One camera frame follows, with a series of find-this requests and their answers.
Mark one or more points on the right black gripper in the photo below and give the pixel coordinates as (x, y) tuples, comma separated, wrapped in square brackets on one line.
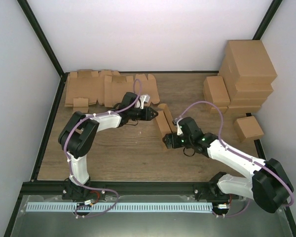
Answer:
[(169, 137)]

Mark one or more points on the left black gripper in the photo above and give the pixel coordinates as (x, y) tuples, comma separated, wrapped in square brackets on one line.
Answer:
[(147, 114)]

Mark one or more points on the cardboard box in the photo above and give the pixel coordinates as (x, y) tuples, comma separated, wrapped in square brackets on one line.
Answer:
[(164, 123)]

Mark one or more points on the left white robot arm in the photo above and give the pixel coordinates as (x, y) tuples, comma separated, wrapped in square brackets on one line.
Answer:
[(76, 139)]

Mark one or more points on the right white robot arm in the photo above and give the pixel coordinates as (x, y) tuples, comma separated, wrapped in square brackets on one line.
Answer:
[(263, 181)]

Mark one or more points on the small folded box left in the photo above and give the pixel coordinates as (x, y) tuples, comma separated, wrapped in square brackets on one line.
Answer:
[(215, 91)]

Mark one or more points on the lone small folded box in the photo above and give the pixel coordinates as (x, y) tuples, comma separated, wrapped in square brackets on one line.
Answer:
[(248, 129)]

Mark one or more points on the large top folded box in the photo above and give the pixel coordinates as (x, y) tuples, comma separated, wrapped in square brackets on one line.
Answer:
[(247, 62)]

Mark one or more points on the flat cardboard blank middle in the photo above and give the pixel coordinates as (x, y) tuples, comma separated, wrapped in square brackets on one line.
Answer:
[(116, 86)]

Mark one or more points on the flat cardboard blank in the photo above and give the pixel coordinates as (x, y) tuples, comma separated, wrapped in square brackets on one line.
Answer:
[(116, 86), (86, 88)]

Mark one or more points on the flat cardboard blank left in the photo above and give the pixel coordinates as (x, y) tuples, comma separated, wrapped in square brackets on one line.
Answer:
[(86, 88)]

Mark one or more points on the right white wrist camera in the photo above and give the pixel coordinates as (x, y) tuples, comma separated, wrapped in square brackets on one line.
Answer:
[(176, 124)]

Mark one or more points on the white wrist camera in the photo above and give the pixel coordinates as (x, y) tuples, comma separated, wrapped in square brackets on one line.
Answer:
[(176, 124), (143, 99)]

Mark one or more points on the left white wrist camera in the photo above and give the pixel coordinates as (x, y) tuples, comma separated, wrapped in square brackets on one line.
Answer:
[(143, 99)]

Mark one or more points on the light blue slotted rail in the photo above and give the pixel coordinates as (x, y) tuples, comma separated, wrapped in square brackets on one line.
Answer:
[(188, 207)]

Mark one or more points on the black aluminium frame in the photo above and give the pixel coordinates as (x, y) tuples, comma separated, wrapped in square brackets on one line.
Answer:
[(199, 190)]

